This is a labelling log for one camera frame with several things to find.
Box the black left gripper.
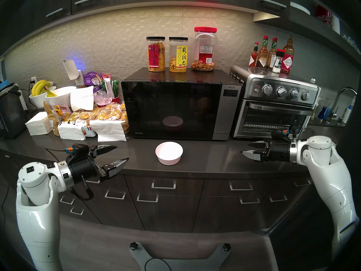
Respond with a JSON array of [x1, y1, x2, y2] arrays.
[[68, 145, 130, 187]]

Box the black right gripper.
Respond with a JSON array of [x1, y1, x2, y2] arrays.
[[241, 139, 292, 163]]

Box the pink bowl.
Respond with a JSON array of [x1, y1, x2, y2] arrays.
[[155, 142, 183, 165]]

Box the black glass microwave door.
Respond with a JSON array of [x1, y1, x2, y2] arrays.
[[121, 81, 223, 140]]

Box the black microwave oven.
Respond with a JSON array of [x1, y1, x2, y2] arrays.
[[121, 67, 242, 141]]

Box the white paper napkin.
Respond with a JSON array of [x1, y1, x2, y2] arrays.
[[89, 119, 127, 142], [70, 86, 94, 112], [58, 121, 86, 141]]

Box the large clear madeleine bag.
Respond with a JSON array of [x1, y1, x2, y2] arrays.
[[90, 102, 129, 132]]

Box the small wrapped cake packets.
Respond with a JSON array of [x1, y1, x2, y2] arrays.
[[63, 111, 92, 125]]

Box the clear plastic bag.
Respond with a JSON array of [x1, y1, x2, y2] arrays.
[[94, 90, 113, 106]]

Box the pink yellow snack packet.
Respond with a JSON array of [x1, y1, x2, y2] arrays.
[[54, 104, 71, 118]]

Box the yellowish dish soap bottle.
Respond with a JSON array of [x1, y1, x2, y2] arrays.
[[309, 102, 319, 123]]

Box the stainless toaster oven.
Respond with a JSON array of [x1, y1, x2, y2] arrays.
[[229, 65, 320, 139]]

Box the white red sachet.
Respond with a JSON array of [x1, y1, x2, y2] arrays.
[[103, 74, 115, 99]]

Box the large white bowl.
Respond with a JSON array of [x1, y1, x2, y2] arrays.
[[45, 86, 77, 108]]

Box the white napkin stack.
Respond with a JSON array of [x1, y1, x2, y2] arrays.
[[25, 112, 52, 136]]

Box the purple snack packet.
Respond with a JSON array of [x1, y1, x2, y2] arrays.
[[83, 72, 102, 93]]

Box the chrome sink faucet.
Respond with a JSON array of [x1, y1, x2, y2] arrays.
[[327, 87, 357, 124]]

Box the white shaker dark lid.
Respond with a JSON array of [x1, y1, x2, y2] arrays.
[[272, 49, 285, 73]]

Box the small red hot sauce bottle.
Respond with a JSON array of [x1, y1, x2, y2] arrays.
[[249, 42, 259, 68]]

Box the Tabasco bottle brown sauce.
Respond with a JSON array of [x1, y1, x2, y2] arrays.
[[256, 36, 269, 70]]

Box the Tabasco bottle green sauce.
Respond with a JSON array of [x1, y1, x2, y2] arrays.
[[267, 38, 278, 70]]

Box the small white bowl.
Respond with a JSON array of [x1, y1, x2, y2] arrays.
[[29, 86, 57, 108]]

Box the large Tabasco bottle red label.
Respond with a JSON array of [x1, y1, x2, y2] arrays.
[[281, 36, 294, 74]]

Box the white soap bottle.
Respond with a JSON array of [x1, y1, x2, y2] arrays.
[[342, 96, 356, 124]]

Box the yellow banana bunch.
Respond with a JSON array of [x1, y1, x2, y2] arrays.
[[31, 80, 52, 96]]

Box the black countertop appliance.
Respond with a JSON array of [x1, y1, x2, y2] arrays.
[[0, 84, 28, 140]]

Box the clear jar red lid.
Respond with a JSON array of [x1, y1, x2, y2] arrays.
[[191, 27, 217, 72]]

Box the snack jar red label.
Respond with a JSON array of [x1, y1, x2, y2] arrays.
[[146, 36, 166, 72]]

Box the snack jar yellow label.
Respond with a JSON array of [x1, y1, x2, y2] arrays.
[[169, 37, 188, 73]]

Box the red cup stack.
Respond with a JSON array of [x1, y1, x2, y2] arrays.
[[315, 5, 333, 27]]

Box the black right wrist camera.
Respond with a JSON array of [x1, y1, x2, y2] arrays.
[[271, 129, 291, 142]]

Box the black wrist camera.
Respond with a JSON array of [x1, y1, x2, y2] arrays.
[[65, 143, 91, 164], [271, 129, 291, 142]]

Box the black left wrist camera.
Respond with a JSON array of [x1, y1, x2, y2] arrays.
[[65, 143, 91, 164]]

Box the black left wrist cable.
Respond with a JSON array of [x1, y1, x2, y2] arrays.
[[70, 176, 94, 201]]

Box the black base cable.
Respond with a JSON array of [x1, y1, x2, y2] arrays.
[[145, 258, 172, 271]]

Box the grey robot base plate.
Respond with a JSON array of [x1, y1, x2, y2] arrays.
[[130, 242, 231, 271]]

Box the dark open wall shelf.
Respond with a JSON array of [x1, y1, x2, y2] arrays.
[[253, 0, 361, 66]]

